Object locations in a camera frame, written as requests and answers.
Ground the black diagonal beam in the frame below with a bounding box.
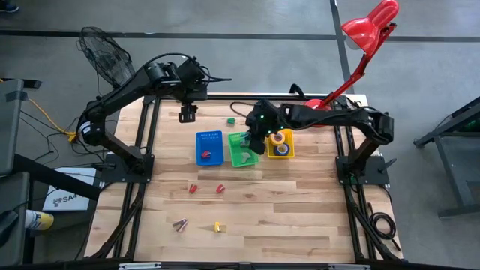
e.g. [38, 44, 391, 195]
[13, 153, 104, 202]

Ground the yellow white spray can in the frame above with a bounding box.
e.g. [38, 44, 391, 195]
[24, 209, 55, 231]

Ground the white printed box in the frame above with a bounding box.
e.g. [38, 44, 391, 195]
[42, 167, 98, 212]

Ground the person's shoe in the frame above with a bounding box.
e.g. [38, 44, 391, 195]
[0, 0, 20, 14]

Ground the black aluminium table frame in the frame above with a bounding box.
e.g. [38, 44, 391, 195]
[84, 92, 404, 270]

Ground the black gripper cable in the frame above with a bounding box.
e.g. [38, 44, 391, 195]
[229, 100, 260, 120]

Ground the black metal cart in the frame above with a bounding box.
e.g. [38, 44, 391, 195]
[412, 95, 480, 218]

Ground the red desk lamp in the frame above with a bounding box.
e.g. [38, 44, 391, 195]
[303, 0, 400, 128]

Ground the black floor fan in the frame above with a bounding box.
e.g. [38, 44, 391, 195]
[76, 25, 136, 89]

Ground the blue plastic basket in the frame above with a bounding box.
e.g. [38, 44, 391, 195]
[195, 130, 225, 167]

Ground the black frame clamp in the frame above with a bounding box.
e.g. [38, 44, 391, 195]
[288, 82, 307, 99]

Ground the yellow plastic basket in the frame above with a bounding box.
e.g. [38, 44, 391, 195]
[265, 128, 296, 160]

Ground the green plastic basket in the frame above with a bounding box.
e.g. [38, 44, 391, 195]
[227, 130, 260, 169]

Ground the black coiled cable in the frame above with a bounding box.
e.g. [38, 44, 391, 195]
[367, 202, 402, 251]

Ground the blue tape roll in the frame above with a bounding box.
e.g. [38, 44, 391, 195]
[273, 142, 291, 158]

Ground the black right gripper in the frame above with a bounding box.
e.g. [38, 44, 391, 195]
[245, 106, 283, 155]

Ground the large black case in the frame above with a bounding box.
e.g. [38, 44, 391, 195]
[0, 77, 43, 177]

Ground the yellow extension cable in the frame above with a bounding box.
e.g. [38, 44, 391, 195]
[28, 97, 82, 144]

